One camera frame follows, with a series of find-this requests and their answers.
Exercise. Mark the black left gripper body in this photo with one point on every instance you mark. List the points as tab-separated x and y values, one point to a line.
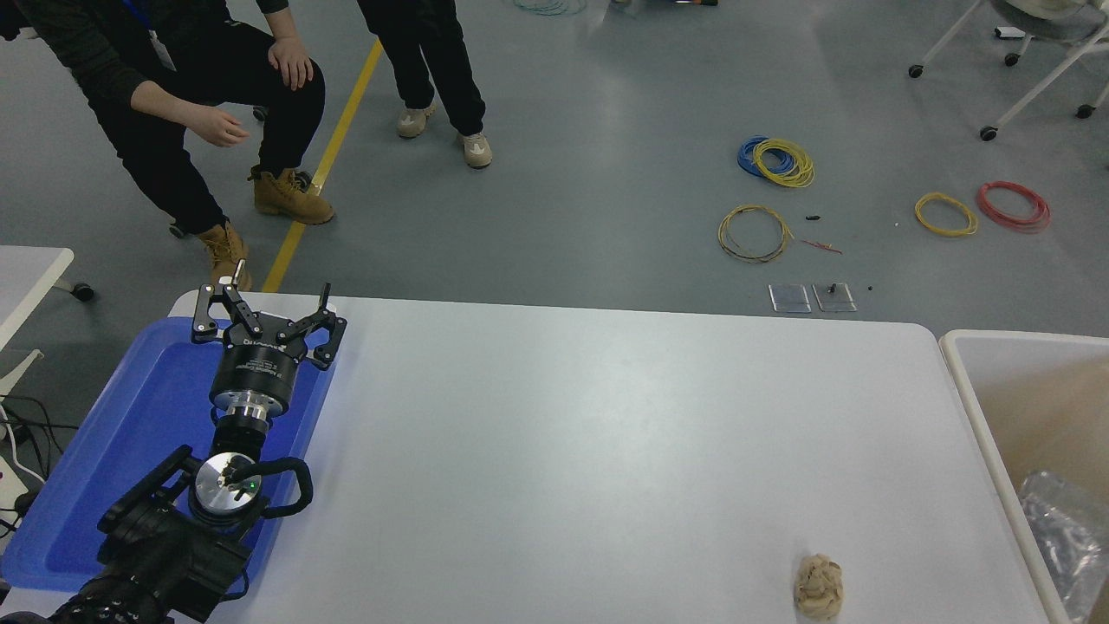
260	368

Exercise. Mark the silver foil tray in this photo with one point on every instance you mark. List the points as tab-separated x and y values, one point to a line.
1070	529

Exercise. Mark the person's left forearm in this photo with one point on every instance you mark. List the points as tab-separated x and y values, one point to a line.
277	22

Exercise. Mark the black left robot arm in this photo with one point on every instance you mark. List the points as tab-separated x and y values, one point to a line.
156	555

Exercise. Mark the person's right forearm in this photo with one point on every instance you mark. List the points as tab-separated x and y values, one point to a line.
165	104

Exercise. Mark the clear plastic plate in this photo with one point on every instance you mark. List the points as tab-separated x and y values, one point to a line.
789	298
833	299

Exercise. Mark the person's right hand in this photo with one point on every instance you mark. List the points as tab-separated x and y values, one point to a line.
217	128

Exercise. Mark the person's left hand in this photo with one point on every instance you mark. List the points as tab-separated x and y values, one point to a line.
292	62

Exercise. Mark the blue plastic tray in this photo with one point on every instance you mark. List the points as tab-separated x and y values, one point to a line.
130	433

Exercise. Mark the white side table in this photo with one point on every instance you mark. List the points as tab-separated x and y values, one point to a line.
26	277

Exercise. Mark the person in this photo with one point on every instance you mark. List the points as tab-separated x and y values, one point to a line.
433	52
217	61

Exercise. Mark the white power strip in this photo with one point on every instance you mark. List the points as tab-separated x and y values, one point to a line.
7	478

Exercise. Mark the crumpled tan paper ball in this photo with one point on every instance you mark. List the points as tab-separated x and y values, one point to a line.
819	589

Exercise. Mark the large pale bin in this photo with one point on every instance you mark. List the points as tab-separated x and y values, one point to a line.
962	347

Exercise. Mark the white rolling chair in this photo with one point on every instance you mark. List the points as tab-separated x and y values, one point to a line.
1048	22

